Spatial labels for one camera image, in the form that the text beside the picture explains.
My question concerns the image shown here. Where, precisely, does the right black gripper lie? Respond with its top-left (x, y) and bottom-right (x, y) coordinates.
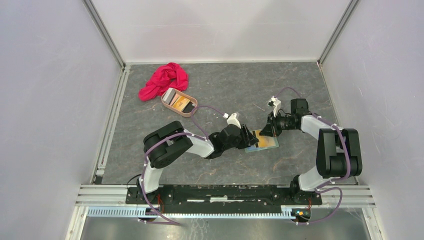
top-left (259, 110), bottom-right (296, 137)

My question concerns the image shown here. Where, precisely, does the green card holder wallet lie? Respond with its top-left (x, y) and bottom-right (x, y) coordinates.
top-left (244, 129), bottom-right (279, 153)

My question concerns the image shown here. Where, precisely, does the pink oval card tray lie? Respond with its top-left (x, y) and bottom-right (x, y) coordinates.
top-left (160, 89), bottom-right (198, 118)

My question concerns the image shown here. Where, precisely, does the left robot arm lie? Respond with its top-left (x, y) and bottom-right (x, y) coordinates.
top-left (137, 121), bottom-right (259, 204)

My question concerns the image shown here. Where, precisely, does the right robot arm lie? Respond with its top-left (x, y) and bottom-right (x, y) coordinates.
top-left (259, 97), bottom-right (363, 204)

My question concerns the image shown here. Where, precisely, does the gold card in tray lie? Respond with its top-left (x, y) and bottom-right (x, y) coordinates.
top-left (171, 95), bottom-right (191, 112)

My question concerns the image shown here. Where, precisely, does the stack of upright cards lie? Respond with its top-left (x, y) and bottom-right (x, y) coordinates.
top-left (161, 87), bottom-right (176, 105)

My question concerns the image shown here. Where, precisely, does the red crumpled cloth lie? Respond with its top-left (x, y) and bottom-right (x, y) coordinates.
top-left (138, 62), bottom-right (189, 102)

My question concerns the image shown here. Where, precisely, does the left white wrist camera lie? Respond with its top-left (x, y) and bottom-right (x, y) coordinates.
top-left (223, 112), bottom-right (242, 129)

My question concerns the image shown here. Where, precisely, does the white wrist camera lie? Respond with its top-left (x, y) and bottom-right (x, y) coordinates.
top-left (267, 96), bottom-right (281, 118)
top-left (223, 112), bottom-right (242, 129)

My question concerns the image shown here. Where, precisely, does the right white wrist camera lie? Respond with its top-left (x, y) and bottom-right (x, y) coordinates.
top-left (267, 96), bottom-right (281, 118)

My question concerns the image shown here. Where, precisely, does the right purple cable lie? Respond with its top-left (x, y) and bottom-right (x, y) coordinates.
top-left (274, 87), bottom-right (351, 226)

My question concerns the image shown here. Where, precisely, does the aluminium frame rail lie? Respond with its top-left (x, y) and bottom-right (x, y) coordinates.
top-left (76, 185), bottom-right (376, 220)

